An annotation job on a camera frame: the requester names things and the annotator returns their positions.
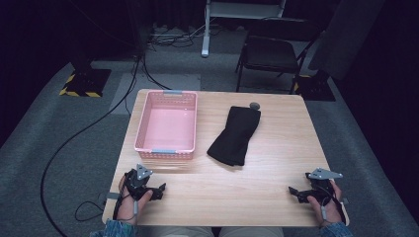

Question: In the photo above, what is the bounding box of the person's leg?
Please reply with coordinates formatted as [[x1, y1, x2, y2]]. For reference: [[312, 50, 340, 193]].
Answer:
[[218, 226, 285, 237], [135, 226, 215, 237]]

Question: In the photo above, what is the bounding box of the looped black cable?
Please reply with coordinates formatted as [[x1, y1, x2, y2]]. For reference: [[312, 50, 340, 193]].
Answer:
[[74, 200, 107, 222]]

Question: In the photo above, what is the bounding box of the person's right leg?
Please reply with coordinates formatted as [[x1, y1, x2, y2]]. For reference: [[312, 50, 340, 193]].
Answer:
[[218, 226, 285, 237]]

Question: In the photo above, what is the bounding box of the person's left leg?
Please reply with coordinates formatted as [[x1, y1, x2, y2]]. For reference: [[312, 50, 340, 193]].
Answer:
[[135, 226, 215, 237]]

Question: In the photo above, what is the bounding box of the black folding chair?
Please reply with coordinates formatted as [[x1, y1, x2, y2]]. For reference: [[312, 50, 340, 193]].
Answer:
[[234, 18, 326, 96]]

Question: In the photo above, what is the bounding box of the tangle of floor cables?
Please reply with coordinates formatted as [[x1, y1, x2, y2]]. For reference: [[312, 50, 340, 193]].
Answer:
[[146, 23, 213, 51]]

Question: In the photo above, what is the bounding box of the right hand-held gripper cable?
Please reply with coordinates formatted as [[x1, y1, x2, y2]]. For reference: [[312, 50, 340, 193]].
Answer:
[[314, 184, 348, 226]]

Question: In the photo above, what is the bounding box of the person's right hand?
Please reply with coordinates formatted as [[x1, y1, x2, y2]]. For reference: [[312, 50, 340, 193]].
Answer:
[[307, 179, 344, 228]]

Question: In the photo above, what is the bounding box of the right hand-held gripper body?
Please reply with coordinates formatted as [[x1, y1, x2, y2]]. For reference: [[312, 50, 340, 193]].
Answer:
[[304, 167, 344, 204]]

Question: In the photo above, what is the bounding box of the grey table edge clamp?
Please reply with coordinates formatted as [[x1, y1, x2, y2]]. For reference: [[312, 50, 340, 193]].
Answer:
[[98, 191, 123, 205]]

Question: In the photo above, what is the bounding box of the person's left hand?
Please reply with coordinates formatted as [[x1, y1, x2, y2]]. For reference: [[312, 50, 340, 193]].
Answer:
[[116, 174, 154, 226]]

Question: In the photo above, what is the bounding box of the grey hanging curtain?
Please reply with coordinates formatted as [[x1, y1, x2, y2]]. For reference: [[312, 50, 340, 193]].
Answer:
[[309, 0, 386, 81]]

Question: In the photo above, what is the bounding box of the pink plastic basket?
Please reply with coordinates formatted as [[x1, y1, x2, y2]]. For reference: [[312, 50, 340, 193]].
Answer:
[[133, 89, 199, 161]]

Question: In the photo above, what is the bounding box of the short black floor cable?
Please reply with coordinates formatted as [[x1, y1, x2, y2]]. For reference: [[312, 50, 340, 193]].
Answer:
[[140, 54, 173, 91]]

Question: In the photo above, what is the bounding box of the hand-held gripper cable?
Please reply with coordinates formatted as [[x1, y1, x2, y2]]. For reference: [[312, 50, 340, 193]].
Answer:
[[112, 171, 130, 221], [314, 184, 348, 226]]

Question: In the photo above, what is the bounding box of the black cloth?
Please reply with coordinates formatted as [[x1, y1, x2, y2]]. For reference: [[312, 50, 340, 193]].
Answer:
[[206, 105, 262, 167]]

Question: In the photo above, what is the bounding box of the left hand-held gripper cable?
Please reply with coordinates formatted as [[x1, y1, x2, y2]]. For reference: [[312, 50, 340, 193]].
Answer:
[[112, 171, 130, 221]]

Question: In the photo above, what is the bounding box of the black yellow striped stand base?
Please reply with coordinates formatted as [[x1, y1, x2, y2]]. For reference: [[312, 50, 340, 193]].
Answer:
[[58, 67, 113, 99], [292, 73, 337, 103]]

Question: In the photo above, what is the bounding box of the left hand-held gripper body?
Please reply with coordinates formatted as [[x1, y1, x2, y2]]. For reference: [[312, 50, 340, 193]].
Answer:
[[124, 163, 156, 201]]

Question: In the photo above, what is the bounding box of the white metal stand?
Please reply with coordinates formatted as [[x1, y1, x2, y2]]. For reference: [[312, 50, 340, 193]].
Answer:
[[201, 0, 288, 59]]

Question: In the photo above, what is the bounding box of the long black floor cable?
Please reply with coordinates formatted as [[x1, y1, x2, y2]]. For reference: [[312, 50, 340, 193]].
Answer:
[[40, 54, 143, 237]]

